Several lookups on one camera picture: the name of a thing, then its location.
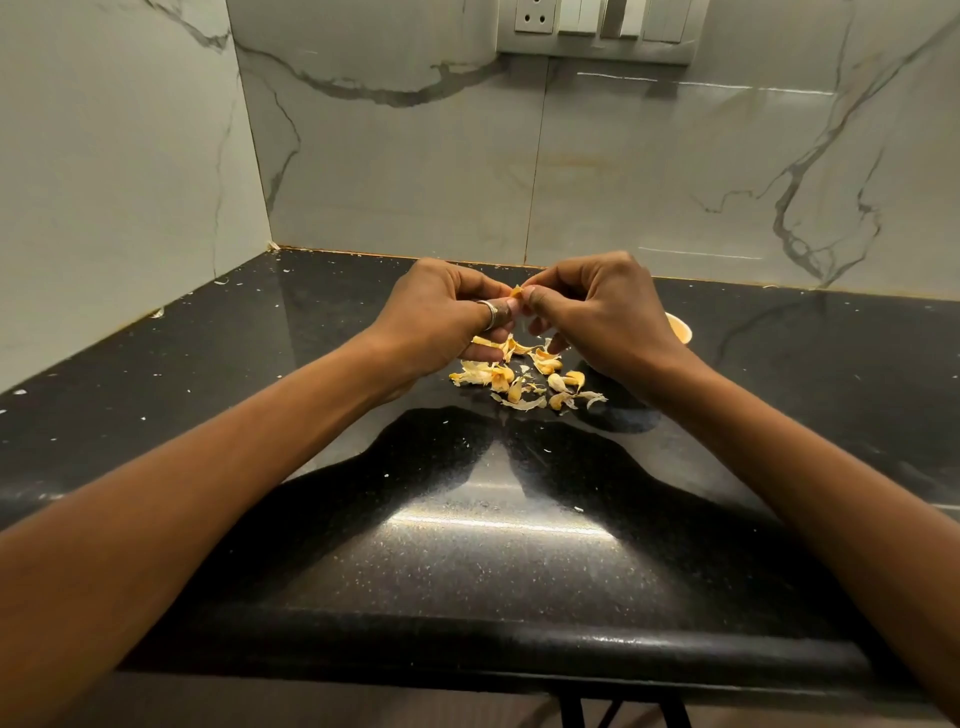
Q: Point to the person's left hand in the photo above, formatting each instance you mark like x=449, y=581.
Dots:
x=427, y=322

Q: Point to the person's right hand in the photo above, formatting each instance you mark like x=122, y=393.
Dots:
x=615, y=322

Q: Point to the person's right thumb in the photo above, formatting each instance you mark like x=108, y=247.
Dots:
x=551, y=304

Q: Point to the person's left thumb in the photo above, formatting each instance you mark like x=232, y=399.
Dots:
x=472, y=311

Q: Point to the person's right forearm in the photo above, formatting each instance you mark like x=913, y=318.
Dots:
x=825, y=510

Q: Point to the person's left forearm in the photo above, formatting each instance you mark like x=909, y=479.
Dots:
x=187, y=510

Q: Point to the pile of garlic peels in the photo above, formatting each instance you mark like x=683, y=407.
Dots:
x=501, y=375

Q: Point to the small cream bowl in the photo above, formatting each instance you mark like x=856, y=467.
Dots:
x=679, y=328

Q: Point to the white power socket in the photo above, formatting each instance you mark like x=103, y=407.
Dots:
x=535, y=13

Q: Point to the grey wall switch panel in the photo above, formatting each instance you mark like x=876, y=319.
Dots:
x=600, y=46

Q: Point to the white rocker switch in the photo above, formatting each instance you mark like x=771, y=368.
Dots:
x=579, y=15
x=624, y=16
x=667, y=19

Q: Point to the black metal frame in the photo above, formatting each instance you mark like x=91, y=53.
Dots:
x=571, y=714

